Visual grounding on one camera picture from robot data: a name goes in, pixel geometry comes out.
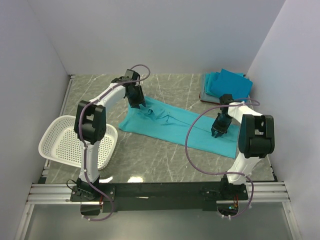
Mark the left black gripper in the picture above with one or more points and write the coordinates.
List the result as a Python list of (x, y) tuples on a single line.
[(135, 104)]

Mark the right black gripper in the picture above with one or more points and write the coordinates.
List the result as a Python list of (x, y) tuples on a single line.
[(216, 127)]

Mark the turquoise t shirt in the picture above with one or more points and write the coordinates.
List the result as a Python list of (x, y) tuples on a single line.
[(169, 123), (208, 83)]

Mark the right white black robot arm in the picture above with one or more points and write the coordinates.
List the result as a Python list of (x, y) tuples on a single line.
[(256, 140)]

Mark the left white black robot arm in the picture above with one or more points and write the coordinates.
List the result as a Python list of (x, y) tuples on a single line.
[(91, 124)]

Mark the folded red t shirt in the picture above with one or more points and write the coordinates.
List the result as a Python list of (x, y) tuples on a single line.
[(206, 98)]

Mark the folded blue t shirt top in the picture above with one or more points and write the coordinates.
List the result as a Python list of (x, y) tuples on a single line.
[(228, 82)]

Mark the folded turquoise t shirt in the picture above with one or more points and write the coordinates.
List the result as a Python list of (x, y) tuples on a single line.
[(208, 83)]

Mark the white perforated plastic basket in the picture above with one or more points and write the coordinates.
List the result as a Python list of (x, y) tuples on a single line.
[(61, 144)]

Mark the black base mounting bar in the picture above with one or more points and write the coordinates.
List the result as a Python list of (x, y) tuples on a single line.
[(145, 196)]

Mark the aluminium frame rail front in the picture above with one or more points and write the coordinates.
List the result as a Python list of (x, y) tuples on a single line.
[(264, 192)]

